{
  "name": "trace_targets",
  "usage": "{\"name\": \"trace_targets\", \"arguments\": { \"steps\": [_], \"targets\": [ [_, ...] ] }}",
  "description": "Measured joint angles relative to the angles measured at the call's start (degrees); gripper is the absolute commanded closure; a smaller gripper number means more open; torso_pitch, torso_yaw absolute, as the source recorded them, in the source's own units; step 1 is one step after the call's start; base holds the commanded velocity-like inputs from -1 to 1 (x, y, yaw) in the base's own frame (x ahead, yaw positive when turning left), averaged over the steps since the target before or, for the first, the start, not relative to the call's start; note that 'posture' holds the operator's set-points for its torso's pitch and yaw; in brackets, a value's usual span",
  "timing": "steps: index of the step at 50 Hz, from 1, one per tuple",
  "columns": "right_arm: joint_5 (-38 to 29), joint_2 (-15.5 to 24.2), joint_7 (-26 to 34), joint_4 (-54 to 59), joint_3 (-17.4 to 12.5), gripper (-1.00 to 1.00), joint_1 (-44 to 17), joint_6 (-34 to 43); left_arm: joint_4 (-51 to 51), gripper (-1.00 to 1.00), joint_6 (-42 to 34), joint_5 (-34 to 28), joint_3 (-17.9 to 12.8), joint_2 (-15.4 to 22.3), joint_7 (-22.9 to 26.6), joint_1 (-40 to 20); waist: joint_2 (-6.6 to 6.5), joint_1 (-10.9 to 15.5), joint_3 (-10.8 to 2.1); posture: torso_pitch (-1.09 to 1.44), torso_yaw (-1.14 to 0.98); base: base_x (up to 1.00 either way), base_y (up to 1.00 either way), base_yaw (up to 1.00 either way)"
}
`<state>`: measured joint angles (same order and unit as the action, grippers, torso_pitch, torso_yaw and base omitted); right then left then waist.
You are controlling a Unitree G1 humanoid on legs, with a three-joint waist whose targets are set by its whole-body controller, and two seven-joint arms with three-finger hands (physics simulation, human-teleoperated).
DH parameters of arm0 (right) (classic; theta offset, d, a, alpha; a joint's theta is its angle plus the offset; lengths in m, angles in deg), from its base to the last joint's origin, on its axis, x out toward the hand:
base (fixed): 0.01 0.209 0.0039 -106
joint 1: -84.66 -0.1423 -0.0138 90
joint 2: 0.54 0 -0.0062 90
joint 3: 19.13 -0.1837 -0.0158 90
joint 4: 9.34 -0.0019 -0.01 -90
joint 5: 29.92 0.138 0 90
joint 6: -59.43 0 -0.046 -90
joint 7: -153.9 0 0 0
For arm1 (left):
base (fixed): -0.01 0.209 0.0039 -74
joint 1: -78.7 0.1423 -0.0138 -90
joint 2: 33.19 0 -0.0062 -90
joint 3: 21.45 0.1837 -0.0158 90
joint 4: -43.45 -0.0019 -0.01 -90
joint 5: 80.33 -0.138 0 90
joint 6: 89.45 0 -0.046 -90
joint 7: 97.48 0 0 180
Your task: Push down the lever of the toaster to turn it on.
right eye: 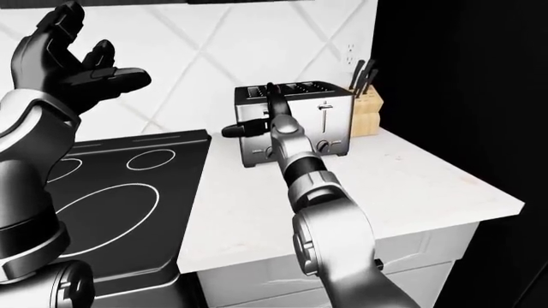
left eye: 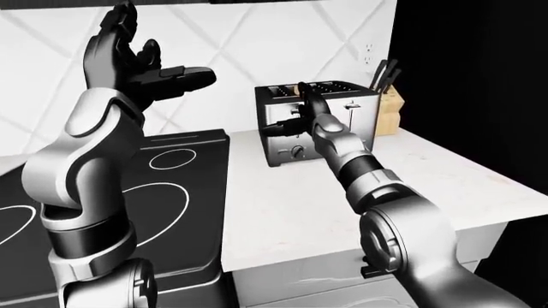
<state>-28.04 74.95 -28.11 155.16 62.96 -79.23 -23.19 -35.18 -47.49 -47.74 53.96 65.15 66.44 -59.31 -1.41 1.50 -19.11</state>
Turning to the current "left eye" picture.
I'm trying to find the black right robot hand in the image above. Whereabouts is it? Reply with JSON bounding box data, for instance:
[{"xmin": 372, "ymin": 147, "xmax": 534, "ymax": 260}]
[{"xmin": 262, "ymin": 80, "xmax": 333, "ymax": 139}]

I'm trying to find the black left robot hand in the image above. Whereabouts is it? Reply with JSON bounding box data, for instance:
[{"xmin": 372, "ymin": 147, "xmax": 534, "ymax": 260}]
[{"xmin": 83, "ymin": 0, "xmax": 217, "ymax": 113}]

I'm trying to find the silver black four-slot toaster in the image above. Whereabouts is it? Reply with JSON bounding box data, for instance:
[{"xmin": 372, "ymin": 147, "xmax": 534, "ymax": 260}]
[{"xmin": 253, "ymin": 80, "xmax": 382, "ymax": 169}]

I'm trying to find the wooden knife block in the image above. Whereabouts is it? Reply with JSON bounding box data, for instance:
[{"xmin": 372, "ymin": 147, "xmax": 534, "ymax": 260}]
[{"xmin": 373, "ymin": 84, "xmax": 406, "ymax": 137}]

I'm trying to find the black glass cooktop stove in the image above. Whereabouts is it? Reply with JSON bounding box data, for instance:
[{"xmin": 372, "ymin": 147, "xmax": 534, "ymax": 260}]
[{"xmin": 0, "ymin": 128, "xmax": 231, "ymax": 305}]

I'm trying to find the white base cabinet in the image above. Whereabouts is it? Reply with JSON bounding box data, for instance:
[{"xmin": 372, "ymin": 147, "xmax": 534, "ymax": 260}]
[{"xmin": 230, "ymin": 215, "xmax": 510, "ymax": 308}]

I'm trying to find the black handled knife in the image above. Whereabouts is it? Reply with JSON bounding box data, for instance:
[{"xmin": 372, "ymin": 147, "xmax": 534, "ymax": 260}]
[
  {"xmin": 367, "ymin": 59, "xmax": 389, "ymax": 91},
  {"xmin": 373, "ymin": 59, "xmax": 398, "ymax": 92},
  {"xmin": 379, "ymin": 68, "xmax": 402, "ymax": 95}
]

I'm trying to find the white wall power outlet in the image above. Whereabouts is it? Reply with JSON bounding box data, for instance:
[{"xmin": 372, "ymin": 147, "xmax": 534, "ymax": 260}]
[{"xmin": 361, "ymin": 41, "xmax": 376, "ymax": 67}]

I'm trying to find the black cabinet drawer handle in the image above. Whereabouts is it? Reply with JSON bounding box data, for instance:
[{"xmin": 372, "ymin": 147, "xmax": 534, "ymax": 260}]
[{"xmin": 360, "ymin": 255, "xmax": 390, "ymax": 280}]

